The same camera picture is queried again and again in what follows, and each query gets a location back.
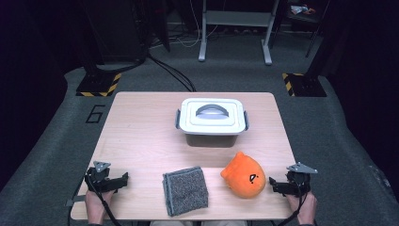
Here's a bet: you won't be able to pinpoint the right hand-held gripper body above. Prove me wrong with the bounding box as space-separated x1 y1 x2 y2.
286 162 318 198

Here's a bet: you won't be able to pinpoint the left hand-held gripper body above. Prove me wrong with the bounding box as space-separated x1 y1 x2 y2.
85 160 111 193

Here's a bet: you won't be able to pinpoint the orange plush toy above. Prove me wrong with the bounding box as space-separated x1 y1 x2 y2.
220 151 267 200

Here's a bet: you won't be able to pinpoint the grey fluffy cloth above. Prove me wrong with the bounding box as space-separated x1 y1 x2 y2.
162 166 210 218

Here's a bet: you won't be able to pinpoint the brown transparent storage box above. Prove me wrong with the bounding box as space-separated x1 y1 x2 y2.
174 108 250 149

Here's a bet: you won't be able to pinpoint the white lid with grey handle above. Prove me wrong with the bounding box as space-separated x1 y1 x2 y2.
179 97 247 136

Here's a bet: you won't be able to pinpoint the person's right hand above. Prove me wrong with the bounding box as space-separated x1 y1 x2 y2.
287 192 318 225

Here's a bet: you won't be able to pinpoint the person's left hand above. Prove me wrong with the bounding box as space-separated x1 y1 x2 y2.
85 189 115 225

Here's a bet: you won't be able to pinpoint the grey tape strip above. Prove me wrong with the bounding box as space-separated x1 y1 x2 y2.
65 195 87 207

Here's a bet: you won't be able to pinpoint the black yellow striped stand base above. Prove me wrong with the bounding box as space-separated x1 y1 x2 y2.
75 73 122 98
281 73 327 98

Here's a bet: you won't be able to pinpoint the dark cabinet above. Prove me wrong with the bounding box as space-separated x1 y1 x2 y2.
83 0 149 64

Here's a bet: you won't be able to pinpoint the black side table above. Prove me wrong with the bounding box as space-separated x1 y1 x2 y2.
281 0 330 58

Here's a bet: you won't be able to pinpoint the left hand-held gripper black cable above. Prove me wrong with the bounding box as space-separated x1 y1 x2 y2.
87 175 122 226

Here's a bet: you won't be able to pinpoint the hand-held gripper black cable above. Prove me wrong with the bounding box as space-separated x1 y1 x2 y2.
276 183 306 226
87 175 122 226

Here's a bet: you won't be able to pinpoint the right hand-held gripper black cable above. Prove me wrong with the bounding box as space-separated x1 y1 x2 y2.
276 183 306 226

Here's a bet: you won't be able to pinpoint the black floor cables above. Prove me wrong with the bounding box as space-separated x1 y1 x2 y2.
147 53 197 92

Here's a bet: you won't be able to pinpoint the white metal desk frame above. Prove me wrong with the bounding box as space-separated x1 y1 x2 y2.
198 0 280 66

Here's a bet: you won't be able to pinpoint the white cable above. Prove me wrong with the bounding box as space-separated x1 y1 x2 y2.
150 0 220 50

